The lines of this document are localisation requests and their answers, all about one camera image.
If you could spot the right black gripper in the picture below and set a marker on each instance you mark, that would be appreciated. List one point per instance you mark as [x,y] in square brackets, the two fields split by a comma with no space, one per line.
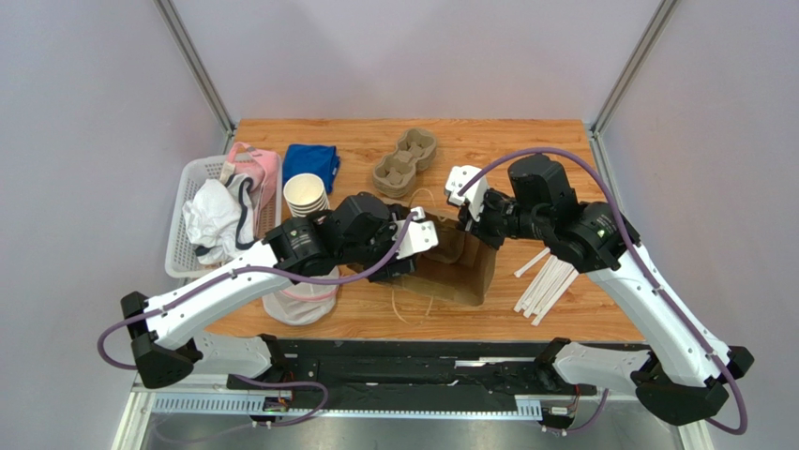
[474,220]

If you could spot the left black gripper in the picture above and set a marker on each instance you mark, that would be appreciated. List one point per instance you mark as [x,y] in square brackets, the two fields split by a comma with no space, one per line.
[395,266]

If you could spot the brown paper bag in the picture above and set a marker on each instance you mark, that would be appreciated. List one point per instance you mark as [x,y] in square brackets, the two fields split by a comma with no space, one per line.
[459,270]

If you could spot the bundle of white straws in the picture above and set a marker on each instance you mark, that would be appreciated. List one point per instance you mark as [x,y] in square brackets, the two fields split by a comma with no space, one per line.
[550,283]

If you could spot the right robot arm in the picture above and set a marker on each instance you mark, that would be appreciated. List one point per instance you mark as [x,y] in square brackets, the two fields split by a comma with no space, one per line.
[686,374]

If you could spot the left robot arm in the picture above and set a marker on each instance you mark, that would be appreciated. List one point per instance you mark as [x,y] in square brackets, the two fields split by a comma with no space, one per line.
[168,337]

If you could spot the cardboard cup carrier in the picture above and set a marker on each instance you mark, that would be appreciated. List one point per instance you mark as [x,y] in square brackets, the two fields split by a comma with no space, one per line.
[395,175]

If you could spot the white mesh food cover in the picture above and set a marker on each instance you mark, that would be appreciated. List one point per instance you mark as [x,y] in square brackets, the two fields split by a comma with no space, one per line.
[301,304]

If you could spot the stack of paper cups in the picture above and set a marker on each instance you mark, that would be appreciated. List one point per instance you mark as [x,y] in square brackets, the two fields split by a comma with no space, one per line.
[305,193]

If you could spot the blue folded cloth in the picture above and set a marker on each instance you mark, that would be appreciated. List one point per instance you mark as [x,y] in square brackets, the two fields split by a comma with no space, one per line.
[321,160]

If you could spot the pink cloth bag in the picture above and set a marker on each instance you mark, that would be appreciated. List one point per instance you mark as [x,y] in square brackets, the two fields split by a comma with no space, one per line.
[262,166]

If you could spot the white crumpled cloth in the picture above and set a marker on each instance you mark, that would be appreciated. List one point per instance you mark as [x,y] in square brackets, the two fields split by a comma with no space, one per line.
[219,220]

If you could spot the white plastic basket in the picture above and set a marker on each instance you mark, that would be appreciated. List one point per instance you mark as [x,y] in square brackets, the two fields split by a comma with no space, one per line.
[180,260]

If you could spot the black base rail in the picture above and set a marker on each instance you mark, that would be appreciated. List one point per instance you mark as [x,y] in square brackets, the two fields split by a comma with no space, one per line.
[409,375]

